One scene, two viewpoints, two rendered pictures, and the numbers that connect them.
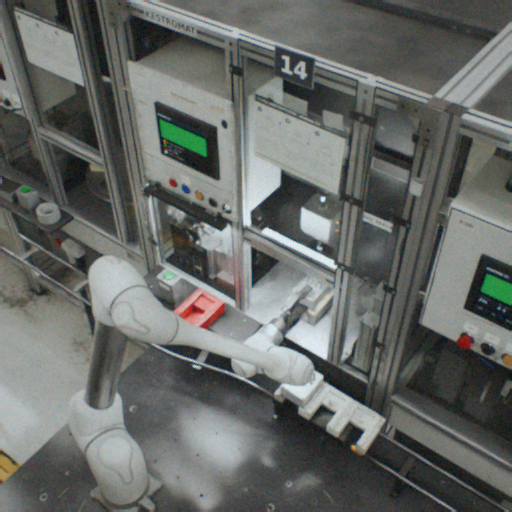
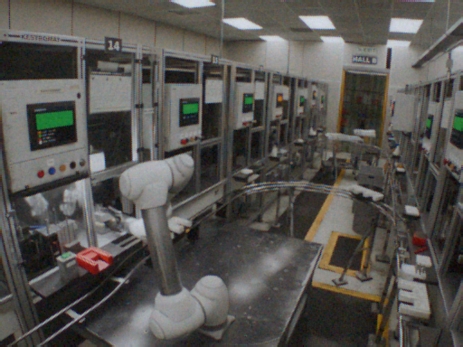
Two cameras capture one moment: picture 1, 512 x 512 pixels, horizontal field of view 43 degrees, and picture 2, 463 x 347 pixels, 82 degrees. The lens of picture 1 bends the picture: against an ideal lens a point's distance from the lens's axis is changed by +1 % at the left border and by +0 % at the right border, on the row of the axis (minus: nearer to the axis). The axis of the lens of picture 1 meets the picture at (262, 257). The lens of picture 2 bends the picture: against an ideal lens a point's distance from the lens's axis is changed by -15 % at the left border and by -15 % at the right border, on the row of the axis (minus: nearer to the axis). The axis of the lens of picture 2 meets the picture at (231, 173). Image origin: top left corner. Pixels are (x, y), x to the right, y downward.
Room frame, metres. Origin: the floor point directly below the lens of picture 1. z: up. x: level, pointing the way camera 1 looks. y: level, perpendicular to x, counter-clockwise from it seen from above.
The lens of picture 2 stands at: (1.18, 1.64, 1.80)
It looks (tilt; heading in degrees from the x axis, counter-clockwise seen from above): 16 degrees down; 259
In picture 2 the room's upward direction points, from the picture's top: 2 degrees clockwise
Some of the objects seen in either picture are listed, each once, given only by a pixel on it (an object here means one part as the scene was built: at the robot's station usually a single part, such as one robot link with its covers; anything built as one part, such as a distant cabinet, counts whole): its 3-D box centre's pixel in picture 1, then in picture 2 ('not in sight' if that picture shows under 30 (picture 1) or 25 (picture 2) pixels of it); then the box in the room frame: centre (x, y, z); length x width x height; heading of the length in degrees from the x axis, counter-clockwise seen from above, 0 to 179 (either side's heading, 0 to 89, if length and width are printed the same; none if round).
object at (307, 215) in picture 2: not in sight; (323, 185); (-1.64, -3.56, 0.01); 5.85 x 0.59 x 0.01; 54
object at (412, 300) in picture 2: not in sight; (411, 295); (0.02, 0.65, 0.84); 0.37 x 0.14 x 0.10; 54
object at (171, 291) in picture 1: (171, 285); (67, 266); (1.72, 0.35, 0.97); 0.08 x 0.08 x 0.12; 54
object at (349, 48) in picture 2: not in sight; (364, 55); (-4.07, -6.27, 2.96); 1.23 x 0.08 x 0.68; 144
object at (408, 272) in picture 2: not in sight; (413, 270); (-0.05, 0.56, 0.92); 0.13 x 0.10 x 0.09; 144
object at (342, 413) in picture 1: (328, 412); (168, 233); (1.23, -0.23, 0.84); 0.36 x 0.14 x 0.10; 54
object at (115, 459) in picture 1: (118, 464); (210, 298); (1.03, 0.47, 0.85); 0.18 x 0.16 x 0.22; 34
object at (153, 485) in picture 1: (130, 489); (213, 317); (1.01, 0.45, 0.71); 0.22 x 0.18 x 0.06; 54
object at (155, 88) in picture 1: (206, 129); (35, 129); (1.85, 0.19, 1.60); 0.42 x 0.29 x 0.46; 54
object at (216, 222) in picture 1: (185, 204); (56, 182); (1.74, 0.27, 1.37); 0.36 x 0.04 x 0.04; 54
